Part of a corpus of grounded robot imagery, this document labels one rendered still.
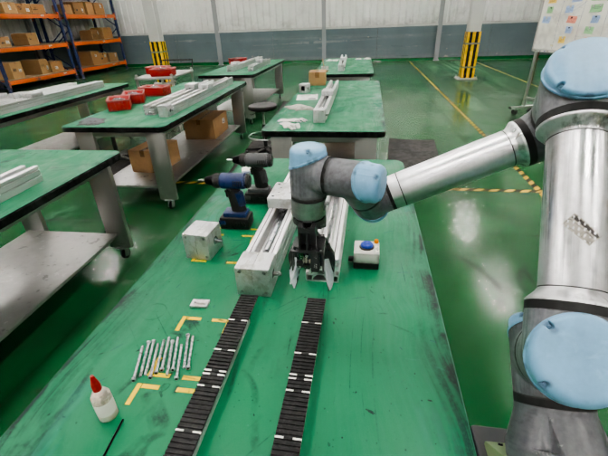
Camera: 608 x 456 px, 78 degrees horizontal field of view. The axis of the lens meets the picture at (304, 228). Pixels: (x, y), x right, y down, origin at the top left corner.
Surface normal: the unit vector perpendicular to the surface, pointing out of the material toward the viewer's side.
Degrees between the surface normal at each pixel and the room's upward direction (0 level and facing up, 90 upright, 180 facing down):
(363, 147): 90
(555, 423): 34
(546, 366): 55
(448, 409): 0
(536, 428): 50
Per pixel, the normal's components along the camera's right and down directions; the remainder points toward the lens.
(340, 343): -0.04, -0.88
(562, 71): -0.35, -0.38
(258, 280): -0.16, 0.48
